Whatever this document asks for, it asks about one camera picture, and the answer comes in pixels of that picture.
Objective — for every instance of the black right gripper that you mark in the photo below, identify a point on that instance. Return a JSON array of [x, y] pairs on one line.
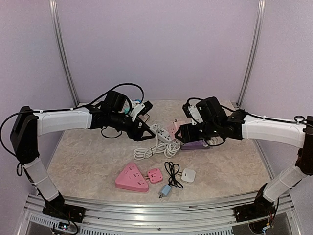
[[187, 131]]

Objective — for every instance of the pink square plug adapter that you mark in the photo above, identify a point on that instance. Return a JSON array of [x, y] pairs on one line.
[[154, 176]]

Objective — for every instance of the pink cube socket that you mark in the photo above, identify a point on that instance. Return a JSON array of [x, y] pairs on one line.
[[174, 126]]

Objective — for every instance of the pink triangular power strip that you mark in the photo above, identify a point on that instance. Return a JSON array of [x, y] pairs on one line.
[[130, 178]]

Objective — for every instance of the white plug adapter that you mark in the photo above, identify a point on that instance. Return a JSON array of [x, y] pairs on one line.
[[187, 175]]

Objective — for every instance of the purple power strip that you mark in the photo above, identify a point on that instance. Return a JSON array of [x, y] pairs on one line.
[[195, 145]]

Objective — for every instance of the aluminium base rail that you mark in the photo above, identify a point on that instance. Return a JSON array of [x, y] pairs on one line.
[[189, 217]]

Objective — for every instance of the light blue plug adapter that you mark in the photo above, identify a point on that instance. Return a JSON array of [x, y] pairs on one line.
[[165, 191]]

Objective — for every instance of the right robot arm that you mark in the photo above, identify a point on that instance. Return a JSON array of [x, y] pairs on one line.
[[298, 133]]

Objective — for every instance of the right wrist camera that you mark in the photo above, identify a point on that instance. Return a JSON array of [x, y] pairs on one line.
[[193, 113]]

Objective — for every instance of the aluminium frame post right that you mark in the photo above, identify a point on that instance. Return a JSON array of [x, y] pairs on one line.
[[253, 51]]

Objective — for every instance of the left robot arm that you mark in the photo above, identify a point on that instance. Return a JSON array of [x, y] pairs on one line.
[[29, 125]]

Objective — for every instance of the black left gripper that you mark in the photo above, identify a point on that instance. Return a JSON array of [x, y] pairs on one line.
[[137, 136]]

